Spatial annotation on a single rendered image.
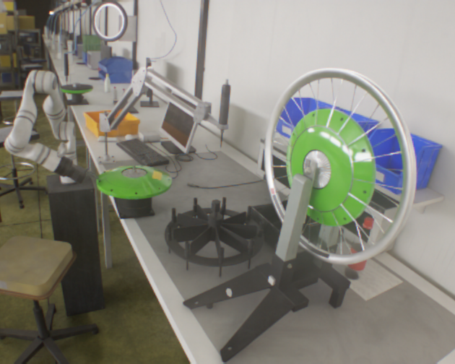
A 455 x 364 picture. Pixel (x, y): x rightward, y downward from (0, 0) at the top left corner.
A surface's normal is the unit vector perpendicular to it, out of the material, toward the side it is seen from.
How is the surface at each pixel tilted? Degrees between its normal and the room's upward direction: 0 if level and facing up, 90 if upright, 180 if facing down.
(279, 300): 18
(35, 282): 0
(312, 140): 83
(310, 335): 0
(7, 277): 0
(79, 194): 90
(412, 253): 90
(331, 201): 100
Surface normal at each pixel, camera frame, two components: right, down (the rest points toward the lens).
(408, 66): -0.89, 0.11
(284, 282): 0.50, 0.39
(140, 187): 0.22, -0.71
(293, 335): 0.08, -0.91
